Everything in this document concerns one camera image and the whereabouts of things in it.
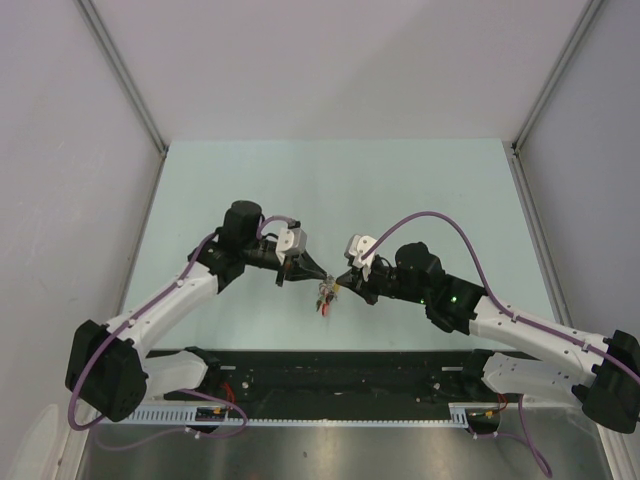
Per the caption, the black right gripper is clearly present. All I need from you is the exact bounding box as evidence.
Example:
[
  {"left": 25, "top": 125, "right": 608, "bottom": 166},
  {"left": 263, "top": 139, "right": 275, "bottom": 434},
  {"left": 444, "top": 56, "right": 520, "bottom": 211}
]
[{"left": 336, "top": 257, "right": 428, "bottom": 306}]

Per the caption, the keyring bunch with chain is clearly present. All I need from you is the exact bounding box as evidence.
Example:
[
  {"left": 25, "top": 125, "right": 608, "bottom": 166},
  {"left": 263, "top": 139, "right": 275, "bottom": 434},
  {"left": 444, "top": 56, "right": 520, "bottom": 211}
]
[{"left": 315, "top": 275, "right": 338, "bottom": 317}]

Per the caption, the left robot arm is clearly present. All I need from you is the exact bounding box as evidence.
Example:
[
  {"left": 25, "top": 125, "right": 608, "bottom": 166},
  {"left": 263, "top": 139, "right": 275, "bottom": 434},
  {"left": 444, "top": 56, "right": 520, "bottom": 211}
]
[{"left": 65, "top": 200, "right": 328, "bottom": 431}]

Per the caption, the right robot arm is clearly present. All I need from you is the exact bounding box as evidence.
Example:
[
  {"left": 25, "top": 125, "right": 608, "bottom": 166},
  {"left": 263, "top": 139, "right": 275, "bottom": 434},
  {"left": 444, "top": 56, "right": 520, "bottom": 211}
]
[{"left": 336, "top": 242, "right": 639, "bottom": 434}]

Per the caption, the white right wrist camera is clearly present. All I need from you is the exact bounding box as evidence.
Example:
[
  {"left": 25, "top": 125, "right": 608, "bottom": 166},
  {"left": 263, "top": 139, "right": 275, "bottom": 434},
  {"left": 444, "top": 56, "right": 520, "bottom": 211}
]
[{"left": 344, "top": 234, "right": 377, "bottom": 281}]

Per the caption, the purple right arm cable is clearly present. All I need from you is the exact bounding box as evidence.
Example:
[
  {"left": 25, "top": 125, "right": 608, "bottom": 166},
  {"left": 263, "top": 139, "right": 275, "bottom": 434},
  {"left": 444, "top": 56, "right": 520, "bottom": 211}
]
[{"left": 364, "top": 211, "right": 640, "bottom": 386}]

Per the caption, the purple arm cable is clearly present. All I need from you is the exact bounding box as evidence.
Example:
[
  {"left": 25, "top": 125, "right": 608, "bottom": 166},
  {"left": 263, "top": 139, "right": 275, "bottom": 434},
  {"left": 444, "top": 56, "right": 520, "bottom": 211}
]
[
  {"left": 364, "top": 211, "right": 640, "bottom": 386},
  {"left": 67, "top": 213, "right": 301, "bottom": 432}
]

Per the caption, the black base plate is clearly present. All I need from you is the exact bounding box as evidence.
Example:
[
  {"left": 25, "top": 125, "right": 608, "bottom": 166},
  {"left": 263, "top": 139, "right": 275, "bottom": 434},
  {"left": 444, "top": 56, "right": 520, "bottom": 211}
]
[{"left": 144, "top": 348, "right": 506, "bottom": 421}]

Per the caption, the white slotted cable duct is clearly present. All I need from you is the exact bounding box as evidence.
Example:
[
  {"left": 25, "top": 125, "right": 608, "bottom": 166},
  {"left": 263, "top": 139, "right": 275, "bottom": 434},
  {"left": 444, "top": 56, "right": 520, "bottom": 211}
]
[{"left": 121, "top": 404, "right": 488, "bottom": 428}]

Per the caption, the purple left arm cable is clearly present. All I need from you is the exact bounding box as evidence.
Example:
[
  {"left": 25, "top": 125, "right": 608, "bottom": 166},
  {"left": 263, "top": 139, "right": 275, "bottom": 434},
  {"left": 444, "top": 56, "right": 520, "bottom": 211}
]
[{"left": 67, "top": 213, "right": 301, "bottom": 432}]

